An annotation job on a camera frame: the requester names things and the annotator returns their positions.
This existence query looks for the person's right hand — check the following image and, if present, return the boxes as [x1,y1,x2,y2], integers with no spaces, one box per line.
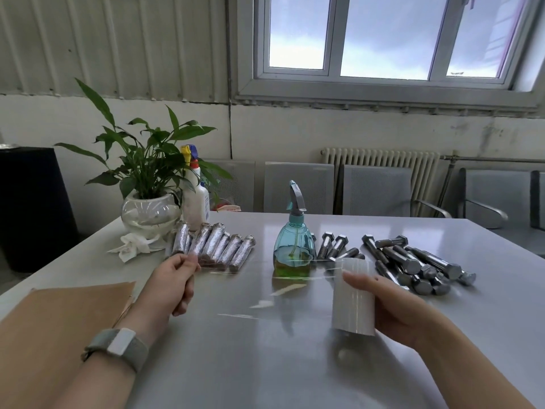
[342,270,452,350]

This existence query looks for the person's left hand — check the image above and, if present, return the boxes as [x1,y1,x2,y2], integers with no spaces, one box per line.
[121,252,202,348]

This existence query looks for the white cling film roll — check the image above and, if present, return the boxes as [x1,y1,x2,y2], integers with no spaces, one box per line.
[332,257,376,337]

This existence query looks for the pile of steel bolts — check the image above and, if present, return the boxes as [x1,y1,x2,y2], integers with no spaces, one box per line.
[311,232,477,297]

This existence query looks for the row of bolts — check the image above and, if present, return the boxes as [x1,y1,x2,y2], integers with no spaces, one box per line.
[163,221,257,271]

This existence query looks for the clear plastic film sheet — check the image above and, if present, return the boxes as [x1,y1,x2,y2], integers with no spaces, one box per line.
[187,255,341,333]

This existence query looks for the stack of brown paper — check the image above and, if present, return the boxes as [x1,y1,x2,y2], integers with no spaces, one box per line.
[0,281,137,409]

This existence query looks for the person's left forearm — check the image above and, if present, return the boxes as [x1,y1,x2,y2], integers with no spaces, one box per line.
[47,357,137,409]

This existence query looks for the person's right forearm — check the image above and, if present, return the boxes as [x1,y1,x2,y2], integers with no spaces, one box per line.
[415,323,537,409]

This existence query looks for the crumpled white tissue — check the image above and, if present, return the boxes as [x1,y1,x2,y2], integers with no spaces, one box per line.
[107,233,167,264]

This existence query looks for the smartwatch with grey band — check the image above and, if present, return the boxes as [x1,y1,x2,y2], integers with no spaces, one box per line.
[81,327,150,373]

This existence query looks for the clear glass plant pot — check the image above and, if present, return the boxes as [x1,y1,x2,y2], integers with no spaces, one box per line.
[121,191,183,239]

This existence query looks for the white spray bottle colourful nozzle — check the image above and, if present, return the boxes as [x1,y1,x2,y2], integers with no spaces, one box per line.
[179,144,212,231]

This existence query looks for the grey metal chair with armrest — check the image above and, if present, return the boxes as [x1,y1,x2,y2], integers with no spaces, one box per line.
[342,164,453,219]

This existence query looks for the teal spray bottle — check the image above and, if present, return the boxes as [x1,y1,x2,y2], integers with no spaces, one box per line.
[272,180,317,278]

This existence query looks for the green leafy plant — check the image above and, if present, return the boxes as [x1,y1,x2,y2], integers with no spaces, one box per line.
[54,78,234,201]

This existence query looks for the grey metal bench seat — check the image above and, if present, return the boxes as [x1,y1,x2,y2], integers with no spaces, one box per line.
[458,168,533,229]
[530,170,545,256]

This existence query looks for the white framed window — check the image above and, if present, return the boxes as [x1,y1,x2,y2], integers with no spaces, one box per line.
[232,0,545,109]

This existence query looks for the white wall radiator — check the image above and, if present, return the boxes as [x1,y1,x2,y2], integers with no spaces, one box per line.
[320,147,442,218]

